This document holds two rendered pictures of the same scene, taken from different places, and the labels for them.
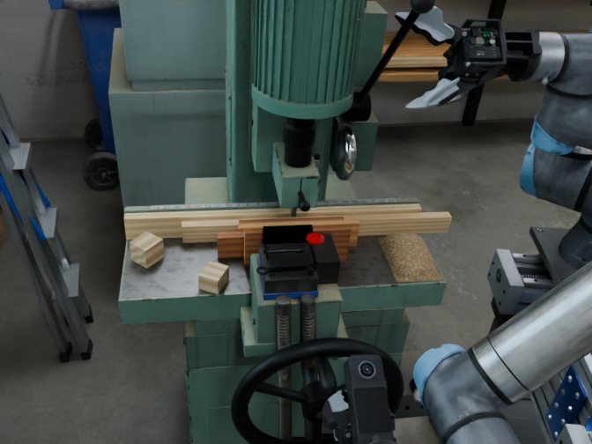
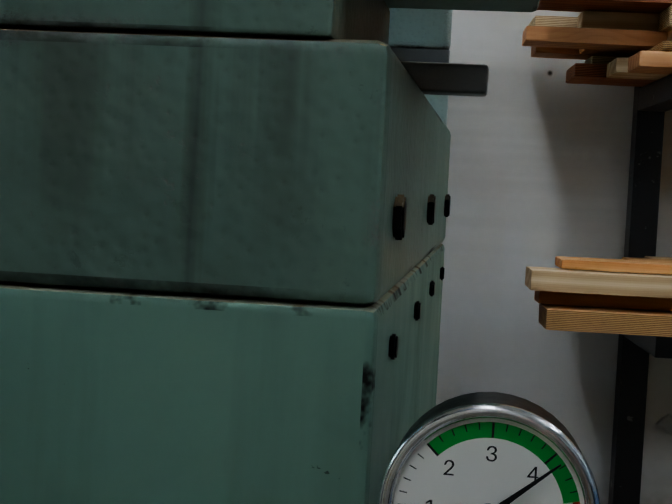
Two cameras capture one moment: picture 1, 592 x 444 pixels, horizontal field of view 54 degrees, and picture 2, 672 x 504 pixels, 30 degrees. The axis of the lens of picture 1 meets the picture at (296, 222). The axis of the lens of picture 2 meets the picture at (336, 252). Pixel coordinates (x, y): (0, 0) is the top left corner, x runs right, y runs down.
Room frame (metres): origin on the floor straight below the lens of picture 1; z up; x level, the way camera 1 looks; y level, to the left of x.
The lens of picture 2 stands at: (0.43, -0.36, 0.75)
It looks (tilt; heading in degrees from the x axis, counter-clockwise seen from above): 3 degrees down; 18
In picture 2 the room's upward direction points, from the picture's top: 3 degrees clockwise
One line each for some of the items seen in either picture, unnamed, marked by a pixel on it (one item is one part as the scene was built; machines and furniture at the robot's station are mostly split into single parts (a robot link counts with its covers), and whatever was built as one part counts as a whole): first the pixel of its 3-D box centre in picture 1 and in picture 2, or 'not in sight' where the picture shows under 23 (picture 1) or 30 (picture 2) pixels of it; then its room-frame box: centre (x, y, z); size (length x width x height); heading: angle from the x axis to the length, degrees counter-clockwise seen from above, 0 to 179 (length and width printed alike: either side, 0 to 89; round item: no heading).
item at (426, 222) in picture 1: (320, 226); not in sight; (0.96, -0.05, 0.92); 0.55 x 0.02 x 0.04; 101
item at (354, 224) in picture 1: (299, 234); not in sight; (0.92, -0.01, 0.93); 0.24 x 0.01 x 0.06; 101
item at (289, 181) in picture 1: (295, 177); not in sight; (0.97, 0.01, 1.03); 0.14 x 0.07 x 0.09; 11
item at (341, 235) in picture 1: (297, 246); not in sight; (0.87, -0.01, 0.94); 0.20 x 0.01 x 0.08; 101
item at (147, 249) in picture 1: (147, 249); not in sight; (0.84, 0.27, 0.92); 0.05 x 0.04 x 0.04; 149
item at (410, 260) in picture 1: (410, 250); not in sight; (0.91, -0.23, 0.92); 0.14 x 0.09 x 0.04; 11
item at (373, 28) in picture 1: (358, 43); not in sight; (1.19, -0.10, 1.23); 0.09 x 0.08 x 0.15; 11
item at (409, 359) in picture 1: (408, 384); not in sight; (0.86, -0.28, 0.58); 0.12 x 0.08 x 0.08; 11
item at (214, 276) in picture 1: (213, 277); not in sight; (0.79, 0.14, 0.92); 0.05 x 0.04 x 0.03; 163
